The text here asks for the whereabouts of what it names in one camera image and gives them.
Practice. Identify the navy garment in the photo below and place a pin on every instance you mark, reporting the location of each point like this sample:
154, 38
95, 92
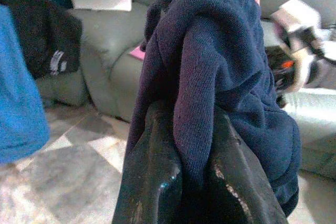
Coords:
210, 64

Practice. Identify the blue denim shirt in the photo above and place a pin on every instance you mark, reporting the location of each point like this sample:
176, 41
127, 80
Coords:
18, 90

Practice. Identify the black printed shirt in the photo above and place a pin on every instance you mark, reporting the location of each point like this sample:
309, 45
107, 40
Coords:
44, 35

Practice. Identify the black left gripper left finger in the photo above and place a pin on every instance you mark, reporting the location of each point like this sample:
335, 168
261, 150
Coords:
149, 169

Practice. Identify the pink flat object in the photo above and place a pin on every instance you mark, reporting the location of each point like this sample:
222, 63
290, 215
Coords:
137, 52

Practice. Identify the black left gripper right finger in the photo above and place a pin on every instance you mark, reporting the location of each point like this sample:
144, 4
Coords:
236, 182

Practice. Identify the grey green sofa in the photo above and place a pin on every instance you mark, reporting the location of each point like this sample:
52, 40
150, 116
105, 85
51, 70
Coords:
110, 64

